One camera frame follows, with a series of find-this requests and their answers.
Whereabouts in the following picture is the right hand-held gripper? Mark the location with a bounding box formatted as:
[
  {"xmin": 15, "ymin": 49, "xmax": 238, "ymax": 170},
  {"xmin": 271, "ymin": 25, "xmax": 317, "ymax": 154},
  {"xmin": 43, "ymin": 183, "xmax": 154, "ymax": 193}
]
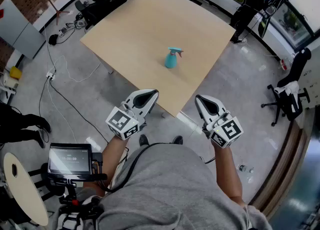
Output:
[{"xmin": 194, "ymin": 94, "xmax": 245, "ymax": 149}]

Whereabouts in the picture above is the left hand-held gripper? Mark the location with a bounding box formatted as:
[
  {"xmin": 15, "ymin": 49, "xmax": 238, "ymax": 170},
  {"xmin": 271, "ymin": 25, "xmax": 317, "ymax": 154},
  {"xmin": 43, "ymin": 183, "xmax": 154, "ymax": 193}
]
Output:
[{"xmin": 105, "ymin": 88, "xmax": 160, "ymax": 141}]

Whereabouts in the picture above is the teal spray bottle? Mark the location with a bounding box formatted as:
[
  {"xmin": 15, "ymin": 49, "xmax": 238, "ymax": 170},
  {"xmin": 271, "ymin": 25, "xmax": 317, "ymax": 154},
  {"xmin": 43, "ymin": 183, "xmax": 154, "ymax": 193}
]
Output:
[{"xmin": 164, "ymin": 52, "xmax": 179, "ymax": 69}]

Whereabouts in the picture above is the light blue cloth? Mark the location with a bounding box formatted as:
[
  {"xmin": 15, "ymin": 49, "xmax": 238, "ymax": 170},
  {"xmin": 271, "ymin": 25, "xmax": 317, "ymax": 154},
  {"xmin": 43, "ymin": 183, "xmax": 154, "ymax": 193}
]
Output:
[{"xmin": 167, "ymin": 46, "xmax": 184, "ymax": 59}]

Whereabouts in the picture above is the person's right forearm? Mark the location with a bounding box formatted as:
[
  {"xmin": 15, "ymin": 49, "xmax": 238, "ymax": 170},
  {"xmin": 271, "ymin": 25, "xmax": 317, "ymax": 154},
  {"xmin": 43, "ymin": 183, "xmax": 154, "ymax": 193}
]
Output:
[{"xmin": 210, "ymin": 140, "xmax": 248, "ymax": 208}]

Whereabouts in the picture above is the person's left forearm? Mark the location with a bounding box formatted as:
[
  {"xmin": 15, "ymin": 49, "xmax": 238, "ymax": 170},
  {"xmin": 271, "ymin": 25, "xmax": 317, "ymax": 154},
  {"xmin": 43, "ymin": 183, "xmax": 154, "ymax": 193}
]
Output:
[{"xmin": 83, "ymin": 133, "xmax": 131, "ymax": 198}]

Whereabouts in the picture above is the clear plastic bottle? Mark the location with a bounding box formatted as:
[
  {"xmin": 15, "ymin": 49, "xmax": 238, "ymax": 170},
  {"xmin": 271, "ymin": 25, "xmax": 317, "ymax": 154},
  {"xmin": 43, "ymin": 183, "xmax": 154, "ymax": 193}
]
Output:
[{"xmin": 237, "ymin": 164, "xmax": 256, "ymax": 175}]

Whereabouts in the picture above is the red label water bottle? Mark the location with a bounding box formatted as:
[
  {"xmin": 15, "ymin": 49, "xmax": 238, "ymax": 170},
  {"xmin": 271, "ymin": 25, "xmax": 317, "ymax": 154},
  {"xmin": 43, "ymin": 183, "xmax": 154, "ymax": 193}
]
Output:
[{"xmin": 279, "ymin": 57, "xmax": 295, "ymax": 71}]

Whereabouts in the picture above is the person's left black shoe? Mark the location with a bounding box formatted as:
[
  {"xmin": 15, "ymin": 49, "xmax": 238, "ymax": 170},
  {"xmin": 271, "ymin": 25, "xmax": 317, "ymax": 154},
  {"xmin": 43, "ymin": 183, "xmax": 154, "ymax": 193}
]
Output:
[{"xmin": 138, "ymin": 134, "xmax": 150, "ymax": 147}]

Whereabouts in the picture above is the white cloth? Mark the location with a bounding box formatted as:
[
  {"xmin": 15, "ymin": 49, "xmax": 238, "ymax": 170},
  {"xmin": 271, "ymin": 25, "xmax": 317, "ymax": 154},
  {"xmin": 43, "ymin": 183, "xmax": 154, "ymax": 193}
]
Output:
[{"xmin": 273, "ymin": 80, "xmax": 300, "ymax": 105}]

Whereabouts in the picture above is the grey t-shirt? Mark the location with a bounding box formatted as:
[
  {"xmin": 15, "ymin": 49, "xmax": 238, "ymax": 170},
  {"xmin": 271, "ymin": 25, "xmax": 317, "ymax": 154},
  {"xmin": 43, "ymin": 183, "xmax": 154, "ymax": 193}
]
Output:
[{"xmin": 76, "ymin": 143, "xmax": 274, "ymax": 230}]

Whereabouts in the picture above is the black monitor screen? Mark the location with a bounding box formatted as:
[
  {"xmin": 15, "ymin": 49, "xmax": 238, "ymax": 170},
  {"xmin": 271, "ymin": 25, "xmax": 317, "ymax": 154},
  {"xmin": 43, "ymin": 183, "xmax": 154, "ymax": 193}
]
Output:
[{"xmin": 47, "ymin": 142, "xmax": 94, "ymax": 176}]

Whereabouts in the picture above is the wooden coat rack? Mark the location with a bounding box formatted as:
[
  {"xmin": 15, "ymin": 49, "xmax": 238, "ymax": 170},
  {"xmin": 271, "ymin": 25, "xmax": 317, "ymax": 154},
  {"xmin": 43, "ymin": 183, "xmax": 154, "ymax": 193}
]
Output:
[{"xmin": 32, "ymin": 0, "xmax": 71, "ymax": 26}]

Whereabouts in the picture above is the black stool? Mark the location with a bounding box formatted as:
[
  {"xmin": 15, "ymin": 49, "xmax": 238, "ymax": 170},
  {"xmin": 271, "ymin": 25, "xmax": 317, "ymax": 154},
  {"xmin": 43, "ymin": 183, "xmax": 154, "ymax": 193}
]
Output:
[{"xmin": 27, "ymin": 162, "xmax": 66, "ymax": 203}]

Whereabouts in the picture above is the yellow bin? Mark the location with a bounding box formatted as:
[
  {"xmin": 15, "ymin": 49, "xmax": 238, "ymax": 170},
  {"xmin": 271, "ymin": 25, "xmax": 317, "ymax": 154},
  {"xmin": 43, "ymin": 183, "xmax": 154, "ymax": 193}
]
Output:
[{"xmin": 9, "ymin": 65, "xmax": 23, "ymax": 80}]

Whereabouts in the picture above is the black framed window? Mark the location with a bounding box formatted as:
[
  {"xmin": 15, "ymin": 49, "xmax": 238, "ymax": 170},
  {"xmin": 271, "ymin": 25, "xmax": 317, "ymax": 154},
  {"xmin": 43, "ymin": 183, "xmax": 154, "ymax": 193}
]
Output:
[{"xmin": 269, "ymin": 0, "xmax": 320, "ymax": 53}]

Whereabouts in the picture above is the grey cabinet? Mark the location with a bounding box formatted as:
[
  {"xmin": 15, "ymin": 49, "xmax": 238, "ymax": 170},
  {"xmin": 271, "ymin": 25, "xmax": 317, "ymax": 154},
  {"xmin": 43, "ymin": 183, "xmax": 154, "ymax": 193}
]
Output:
[{"xmin": 0, "ymin": 0, "xmax": 47, "ymax": 60}]

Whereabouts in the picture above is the round beige table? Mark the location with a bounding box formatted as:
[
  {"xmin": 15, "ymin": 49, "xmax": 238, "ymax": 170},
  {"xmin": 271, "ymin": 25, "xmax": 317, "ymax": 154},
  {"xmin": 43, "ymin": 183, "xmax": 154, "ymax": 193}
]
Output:
[{"xmin": 3, "ymin": 151, "xmax": 49, "ymax": 227}]

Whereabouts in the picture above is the right hand-held gripper cable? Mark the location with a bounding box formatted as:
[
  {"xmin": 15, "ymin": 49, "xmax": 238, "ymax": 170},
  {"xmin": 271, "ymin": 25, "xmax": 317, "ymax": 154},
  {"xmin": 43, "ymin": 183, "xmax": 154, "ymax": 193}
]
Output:
[{"xmin": 199, "ymin": 155, "xmax": 216, "ymax": 165}]

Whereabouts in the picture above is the hand-held gripper cable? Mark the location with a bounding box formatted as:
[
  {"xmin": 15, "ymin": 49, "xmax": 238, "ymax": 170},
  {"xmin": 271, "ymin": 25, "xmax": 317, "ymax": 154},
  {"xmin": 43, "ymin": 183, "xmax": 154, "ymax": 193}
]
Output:
[
  {"xmin": 199, "ymin": 155, "xmax": 216, "ymax": 165},
  {"xmin": 115, "ymin": 145, "xmax": 130, "ymax": 167}
]

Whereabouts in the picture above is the left hand-held gripper cable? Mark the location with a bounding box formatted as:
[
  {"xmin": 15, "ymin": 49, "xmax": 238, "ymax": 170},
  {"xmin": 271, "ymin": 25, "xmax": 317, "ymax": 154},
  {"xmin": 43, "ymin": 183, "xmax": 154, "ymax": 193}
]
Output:
[{"xmin": 115, "ymin": 145, "xmax": 130, "ymax": 167}]

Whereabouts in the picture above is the black monitor cable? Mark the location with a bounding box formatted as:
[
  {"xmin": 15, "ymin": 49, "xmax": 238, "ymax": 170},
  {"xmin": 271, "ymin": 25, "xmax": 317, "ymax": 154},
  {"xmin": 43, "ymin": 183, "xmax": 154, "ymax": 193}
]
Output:
[{"xmin": 99, "ymin": 142, "xmax": 176, "ymax": 193}]

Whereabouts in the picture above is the black floor cable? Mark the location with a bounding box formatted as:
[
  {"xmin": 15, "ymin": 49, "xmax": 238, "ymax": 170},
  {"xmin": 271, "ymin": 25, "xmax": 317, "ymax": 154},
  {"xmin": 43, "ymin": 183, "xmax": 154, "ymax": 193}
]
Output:
[{"xmin": 49, "ymin": 79, "xmax": 110, "ymax": 145}]

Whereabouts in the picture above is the white floor cable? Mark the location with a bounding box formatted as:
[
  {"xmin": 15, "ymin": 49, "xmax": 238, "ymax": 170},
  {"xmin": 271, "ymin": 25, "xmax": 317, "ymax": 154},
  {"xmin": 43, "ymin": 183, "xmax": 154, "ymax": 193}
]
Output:
[{"xmin": 53, "ymin": 54, "xmax": 101, "ymax": 84}]

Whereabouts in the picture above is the black camera mount rig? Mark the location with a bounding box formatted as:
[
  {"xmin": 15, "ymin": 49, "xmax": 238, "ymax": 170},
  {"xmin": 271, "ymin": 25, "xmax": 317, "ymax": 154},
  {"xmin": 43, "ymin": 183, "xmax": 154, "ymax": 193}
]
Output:
[{"xmin": 46, "ymin": 152, "xmax": 109, "ymax": 230}]

